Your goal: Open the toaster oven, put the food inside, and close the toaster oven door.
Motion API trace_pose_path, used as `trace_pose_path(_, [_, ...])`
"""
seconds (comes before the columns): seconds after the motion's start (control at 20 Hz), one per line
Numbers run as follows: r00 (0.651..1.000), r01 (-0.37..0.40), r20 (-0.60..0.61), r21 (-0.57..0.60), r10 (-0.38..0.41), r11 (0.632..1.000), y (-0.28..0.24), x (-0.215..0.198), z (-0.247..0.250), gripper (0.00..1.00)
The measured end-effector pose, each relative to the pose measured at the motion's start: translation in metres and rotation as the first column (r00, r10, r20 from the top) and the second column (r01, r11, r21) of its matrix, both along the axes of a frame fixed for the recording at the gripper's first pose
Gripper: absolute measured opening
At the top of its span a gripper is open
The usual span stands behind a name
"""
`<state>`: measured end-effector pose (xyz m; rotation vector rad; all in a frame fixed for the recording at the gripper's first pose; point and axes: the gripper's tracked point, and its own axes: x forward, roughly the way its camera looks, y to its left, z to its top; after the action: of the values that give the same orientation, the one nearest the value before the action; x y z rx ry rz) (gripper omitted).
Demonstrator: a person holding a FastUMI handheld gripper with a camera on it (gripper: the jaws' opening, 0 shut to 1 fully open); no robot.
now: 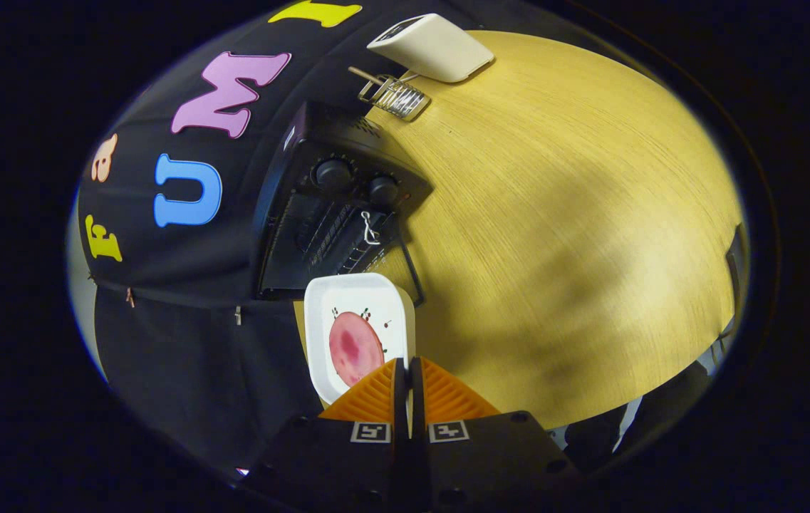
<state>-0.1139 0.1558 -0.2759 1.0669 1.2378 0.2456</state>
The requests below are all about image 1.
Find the pink ham slice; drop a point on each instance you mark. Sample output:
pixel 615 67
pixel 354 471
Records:
pixel 355 349

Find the reddish cloth clip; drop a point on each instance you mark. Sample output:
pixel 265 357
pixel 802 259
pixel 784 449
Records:
pixel 130 298

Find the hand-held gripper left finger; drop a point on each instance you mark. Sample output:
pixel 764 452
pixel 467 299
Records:
pixel 333 463

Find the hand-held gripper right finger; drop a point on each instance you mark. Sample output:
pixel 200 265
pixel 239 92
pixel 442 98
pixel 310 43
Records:
pixel 490 463

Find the white square dish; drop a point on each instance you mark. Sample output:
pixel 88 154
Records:
pixel 348 292

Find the black toaster oven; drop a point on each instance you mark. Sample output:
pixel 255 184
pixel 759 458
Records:
pixel 333 135

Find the white bread toaster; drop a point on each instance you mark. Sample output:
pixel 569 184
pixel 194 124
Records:
pixel 433 46

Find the wooden stick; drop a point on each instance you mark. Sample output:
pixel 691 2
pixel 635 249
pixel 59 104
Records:
pixel 365 74

